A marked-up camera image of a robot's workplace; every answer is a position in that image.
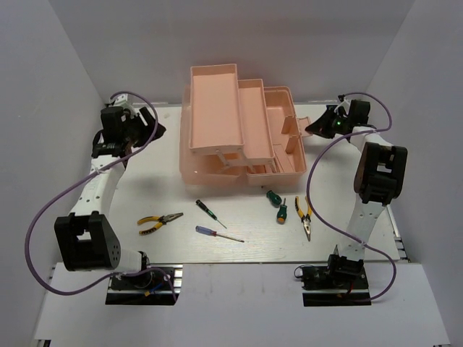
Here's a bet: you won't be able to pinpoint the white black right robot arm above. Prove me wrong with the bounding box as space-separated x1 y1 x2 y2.
305 94 408 288

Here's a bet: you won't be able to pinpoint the pink plastic toolbox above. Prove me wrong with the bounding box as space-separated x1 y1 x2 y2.
179 64 311 186

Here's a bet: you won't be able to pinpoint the stubby dark green screwdriver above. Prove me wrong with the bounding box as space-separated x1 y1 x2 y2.
266 190 282 207

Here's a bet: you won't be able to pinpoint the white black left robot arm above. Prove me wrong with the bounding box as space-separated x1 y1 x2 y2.
54 106 166 288

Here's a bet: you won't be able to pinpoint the yellow black pliers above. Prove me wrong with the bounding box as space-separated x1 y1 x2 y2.
137 213 184 236
294 196 312 241

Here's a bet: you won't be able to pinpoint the blue red handled screwdriver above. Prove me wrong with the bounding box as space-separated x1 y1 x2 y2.
195 226 245 243

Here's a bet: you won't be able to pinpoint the black green precision screwdriver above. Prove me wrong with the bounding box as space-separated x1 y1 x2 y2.
195 200 226 228

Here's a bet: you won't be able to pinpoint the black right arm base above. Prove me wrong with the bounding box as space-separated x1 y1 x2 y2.
294 254 372 307

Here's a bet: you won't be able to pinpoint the stubby green orange screwdriver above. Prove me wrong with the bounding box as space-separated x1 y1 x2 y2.
276 199 287 224

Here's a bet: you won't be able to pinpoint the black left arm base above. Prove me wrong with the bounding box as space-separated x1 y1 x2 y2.
105 265 183 306

